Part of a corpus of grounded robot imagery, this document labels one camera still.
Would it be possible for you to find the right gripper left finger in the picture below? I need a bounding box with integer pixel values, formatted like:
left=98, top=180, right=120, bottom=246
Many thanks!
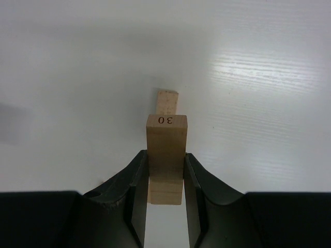
left=1, top=150, right=148, bottom=247

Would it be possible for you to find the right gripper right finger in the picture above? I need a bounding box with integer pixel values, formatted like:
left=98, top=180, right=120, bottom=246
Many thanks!
left=184, top=153, right=330, bottom=247

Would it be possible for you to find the wood block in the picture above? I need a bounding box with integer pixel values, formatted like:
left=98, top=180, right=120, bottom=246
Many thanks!
left=146, top=115, right=188, bottom=205
left=156, top=90, right=179, bottom=115

